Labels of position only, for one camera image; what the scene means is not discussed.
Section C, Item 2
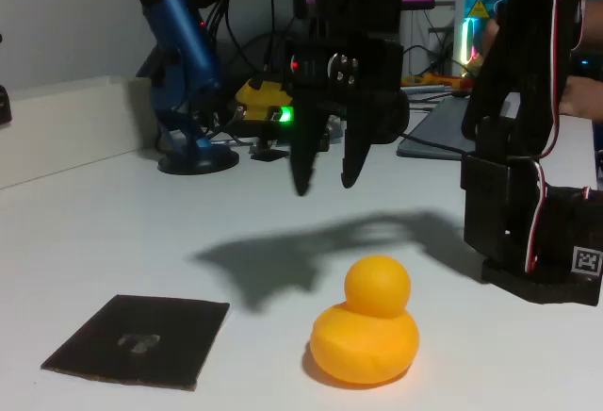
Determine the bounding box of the yellow rubber duck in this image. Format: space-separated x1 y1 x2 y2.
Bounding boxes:
308 255 421 387

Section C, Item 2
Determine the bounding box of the black square card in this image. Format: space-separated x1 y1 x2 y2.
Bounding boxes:
40 294 232 391

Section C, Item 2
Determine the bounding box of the person's hand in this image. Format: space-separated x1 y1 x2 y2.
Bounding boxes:
558 75 603 123

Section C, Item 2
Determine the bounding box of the small black flat stand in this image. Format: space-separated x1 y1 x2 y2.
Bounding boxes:
248 137 291 163

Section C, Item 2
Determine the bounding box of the black audio interface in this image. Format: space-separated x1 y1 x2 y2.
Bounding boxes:
219 69 291 141

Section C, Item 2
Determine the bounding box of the grey desk pad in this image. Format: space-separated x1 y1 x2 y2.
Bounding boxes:
397 97 477 161

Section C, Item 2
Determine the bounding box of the glass PC case with lights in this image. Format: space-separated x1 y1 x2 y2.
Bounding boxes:
454 0 508 77

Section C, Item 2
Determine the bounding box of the blue desktop microphone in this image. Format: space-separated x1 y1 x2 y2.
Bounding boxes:
134 0 240 176

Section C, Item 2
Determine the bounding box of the black white fiducial marker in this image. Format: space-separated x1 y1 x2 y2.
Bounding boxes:
571 245 603 276

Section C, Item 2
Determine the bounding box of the black rectangular device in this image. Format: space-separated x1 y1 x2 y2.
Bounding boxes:
0 84 13 124

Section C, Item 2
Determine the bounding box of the yellow orange handled tool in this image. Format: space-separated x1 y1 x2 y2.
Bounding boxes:
400 73 475 92

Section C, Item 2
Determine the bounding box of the yellow wrist camera mount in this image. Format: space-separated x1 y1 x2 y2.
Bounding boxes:
234 78 296 124

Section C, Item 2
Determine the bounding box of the thin black camera cable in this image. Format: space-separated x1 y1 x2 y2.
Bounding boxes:
395 130 470 156

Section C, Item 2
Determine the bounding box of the red white servo cable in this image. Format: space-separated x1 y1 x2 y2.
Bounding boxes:
522 0 593 274

